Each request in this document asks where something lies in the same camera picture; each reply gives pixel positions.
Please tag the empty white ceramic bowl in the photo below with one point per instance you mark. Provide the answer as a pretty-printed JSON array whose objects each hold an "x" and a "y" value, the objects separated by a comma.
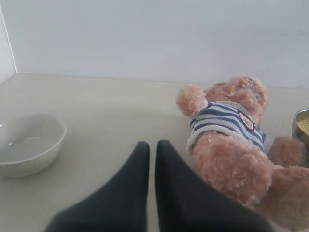
[{"x": 29, "y": 143}]

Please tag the tan teddy bear striped sweater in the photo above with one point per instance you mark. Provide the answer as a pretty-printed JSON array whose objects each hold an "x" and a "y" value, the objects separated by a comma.
[{"x": 237, "y": 158}]

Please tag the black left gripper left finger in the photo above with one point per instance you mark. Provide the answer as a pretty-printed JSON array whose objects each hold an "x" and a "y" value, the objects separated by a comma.
[{"x": 120, "y": 205}]

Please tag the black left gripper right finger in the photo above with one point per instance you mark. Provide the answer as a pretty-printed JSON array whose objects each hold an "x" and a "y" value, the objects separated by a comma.
[{"x": 185, "y": 203}]

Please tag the steel bowl of yellow millet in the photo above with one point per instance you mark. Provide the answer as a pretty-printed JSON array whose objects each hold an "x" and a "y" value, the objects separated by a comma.
[{"x": 300, "y": 126}]

